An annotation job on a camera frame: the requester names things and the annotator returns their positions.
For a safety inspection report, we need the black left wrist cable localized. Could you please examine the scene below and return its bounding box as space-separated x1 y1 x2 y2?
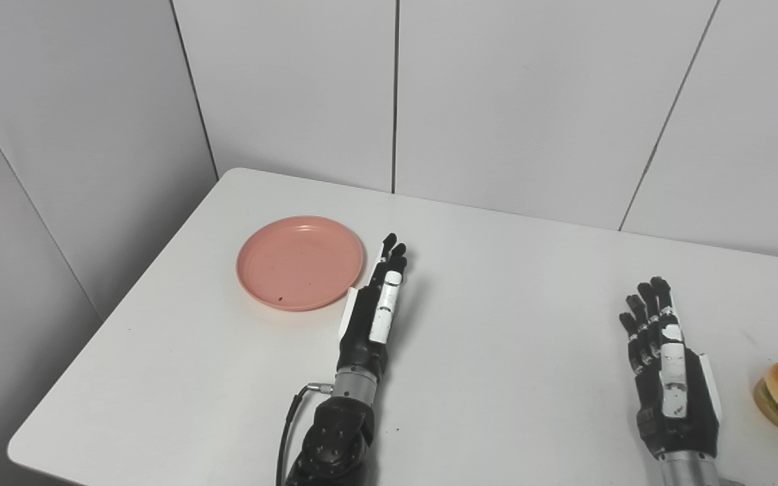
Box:
276 382 334 486

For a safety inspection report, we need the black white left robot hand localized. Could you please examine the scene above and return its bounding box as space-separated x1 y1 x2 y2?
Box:
337 234 409 377

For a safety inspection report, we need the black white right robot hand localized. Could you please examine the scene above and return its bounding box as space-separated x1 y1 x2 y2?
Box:
619 276 725 461

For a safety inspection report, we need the pink plastic plate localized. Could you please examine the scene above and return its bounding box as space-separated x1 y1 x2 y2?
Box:
236 216 365 312

